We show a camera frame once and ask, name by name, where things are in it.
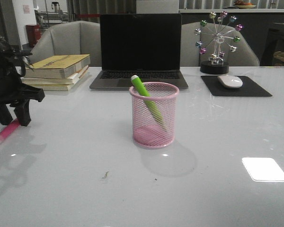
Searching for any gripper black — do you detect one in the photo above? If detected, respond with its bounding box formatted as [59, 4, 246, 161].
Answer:
[0, 35, 45, 126]

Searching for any pink highlighter pen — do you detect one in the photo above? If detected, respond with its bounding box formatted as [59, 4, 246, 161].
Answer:
[0, 119, 20, 144]

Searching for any green highlighter pen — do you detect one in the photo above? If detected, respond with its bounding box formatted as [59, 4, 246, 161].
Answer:
[131, 75, 168, 132]

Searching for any pink mesh pen holder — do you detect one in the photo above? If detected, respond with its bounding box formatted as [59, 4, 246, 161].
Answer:
[129, 82, 179, 148]

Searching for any middle cream book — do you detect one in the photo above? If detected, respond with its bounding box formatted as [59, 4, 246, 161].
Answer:
[22, 66, 89, 85]

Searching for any bottom yellow book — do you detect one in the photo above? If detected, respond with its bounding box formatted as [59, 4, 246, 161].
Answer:
[32, 71, 87, 91]

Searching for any yellow book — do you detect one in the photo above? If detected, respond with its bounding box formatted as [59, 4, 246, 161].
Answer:
[25, 54, 90, 79]
[32, 71, 87, 91]

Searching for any top yellow book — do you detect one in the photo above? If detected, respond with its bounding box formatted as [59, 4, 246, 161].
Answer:
[25, 54, 90, 79]

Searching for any red bin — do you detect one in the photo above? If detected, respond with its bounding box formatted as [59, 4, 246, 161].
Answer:
[26, 25, 41, 47]

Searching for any left grey armchair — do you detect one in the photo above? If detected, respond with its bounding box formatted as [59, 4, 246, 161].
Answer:
[29, 20, 102, 67]

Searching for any grey armchair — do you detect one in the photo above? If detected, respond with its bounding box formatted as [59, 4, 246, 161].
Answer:
[29, 20, 102, 67]
[180, 22, 259, 67]

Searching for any red barrier belt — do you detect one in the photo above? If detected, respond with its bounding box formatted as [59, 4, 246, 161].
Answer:
[76, 14, 100, 18]

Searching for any grey open laptop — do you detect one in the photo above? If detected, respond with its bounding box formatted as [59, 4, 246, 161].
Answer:
[89, 13, 188, 90]

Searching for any right grey armchair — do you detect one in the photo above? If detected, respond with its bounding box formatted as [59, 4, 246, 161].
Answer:
[180, 22, 259, 67]

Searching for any ferris wheel desk ornament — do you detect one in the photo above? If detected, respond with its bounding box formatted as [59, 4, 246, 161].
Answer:
[194, 10, 243, 75]

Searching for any white computer mouse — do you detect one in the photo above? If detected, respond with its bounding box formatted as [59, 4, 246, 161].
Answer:
[217, 75, 243, 88]

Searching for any black mouse pad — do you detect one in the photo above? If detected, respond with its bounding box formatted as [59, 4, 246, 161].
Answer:
[201, 75, 272, 97]

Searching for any fruit bowl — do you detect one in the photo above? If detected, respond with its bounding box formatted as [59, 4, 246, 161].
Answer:
[234, 0, 256, 9]

